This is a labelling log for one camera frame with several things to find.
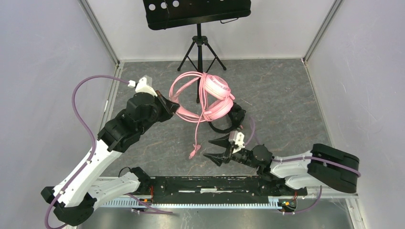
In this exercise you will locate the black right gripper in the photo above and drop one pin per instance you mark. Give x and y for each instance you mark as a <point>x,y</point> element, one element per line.
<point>222,141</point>

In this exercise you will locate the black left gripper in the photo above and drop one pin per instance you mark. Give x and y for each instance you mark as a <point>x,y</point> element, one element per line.
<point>169,108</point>

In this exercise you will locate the black headphones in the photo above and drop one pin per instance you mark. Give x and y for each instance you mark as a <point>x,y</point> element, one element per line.
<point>236,115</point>

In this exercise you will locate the pink headphones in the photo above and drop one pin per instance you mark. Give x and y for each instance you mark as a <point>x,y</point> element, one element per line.
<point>216,99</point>

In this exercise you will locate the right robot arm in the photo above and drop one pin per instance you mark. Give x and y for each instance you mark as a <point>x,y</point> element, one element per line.
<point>321,166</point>

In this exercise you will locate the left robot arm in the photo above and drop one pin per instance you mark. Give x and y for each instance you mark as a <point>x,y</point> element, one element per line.
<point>73,201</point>

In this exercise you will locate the black music stand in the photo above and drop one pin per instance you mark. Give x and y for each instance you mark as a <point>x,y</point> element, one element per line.
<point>165,14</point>

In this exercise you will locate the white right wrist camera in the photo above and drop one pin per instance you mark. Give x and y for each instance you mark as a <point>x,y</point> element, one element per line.
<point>236,139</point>

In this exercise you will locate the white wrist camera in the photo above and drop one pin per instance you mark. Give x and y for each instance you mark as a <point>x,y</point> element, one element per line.
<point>144,85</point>
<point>236,139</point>

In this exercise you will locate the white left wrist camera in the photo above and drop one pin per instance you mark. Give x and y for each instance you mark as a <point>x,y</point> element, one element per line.
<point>144,85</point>

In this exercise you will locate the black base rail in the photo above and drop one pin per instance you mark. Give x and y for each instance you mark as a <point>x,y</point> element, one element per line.
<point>214,190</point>

